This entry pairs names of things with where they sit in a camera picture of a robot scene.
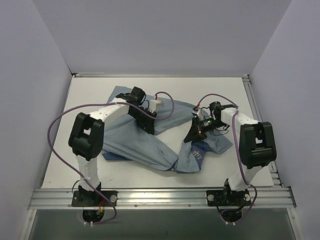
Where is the grey-blue pillowcase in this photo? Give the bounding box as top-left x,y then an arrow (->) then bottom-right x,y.
102,98 -> 233,173

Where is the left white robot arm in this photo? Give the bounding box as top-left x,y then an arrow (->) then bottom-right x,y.
68,87 -> 163,206

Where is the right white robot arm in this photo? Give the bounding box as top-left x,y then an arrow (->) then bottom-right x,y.
184,101 -> 277,205

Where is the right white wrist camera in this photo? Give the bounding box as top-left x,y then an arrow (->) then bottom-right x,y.
191,106 -> 202,119

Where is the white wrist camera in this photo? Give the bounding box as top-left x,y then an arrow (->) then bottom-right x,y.
191,106 -> 202,119
148,95 -> 164,113

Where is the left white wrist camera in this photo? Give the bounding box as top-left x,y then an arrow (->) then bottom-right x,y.
148,95 -> 164,113

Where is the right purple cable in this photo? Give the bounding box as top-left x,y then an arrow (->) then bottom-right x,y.
196,93 -> 258,222

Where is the purple cable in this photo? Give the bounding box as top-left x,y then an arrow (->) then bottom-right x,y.
196,93 -> 258,222
46,91 -> 175,223

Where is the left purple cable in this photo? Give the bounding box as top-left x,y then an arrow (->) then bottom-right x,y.
46,91 -> 175,223

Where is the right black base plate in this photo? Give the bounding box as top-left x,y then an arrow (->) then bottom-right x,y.
206,190 -> 252,208

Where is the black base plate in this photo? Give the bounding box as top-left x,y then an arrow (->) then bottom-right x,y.
206,190 -> 252,208
71,190 -> 118,207

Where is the aluminium right side rail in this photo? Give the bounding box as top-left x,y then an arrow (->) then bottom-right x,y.
242,74 -> 292,190

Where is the aluminium rail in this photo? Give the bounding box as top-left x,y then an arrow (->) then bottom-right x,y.
242,74 -> 292,190
28,186 -> 297,210

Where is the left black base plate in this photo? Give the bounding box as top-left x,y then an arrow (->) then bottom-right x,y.
71,190 -> 118,207

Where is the aluminium front rail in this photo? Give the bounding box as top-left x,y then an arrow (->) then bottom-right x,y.
28,186 -> 297,210

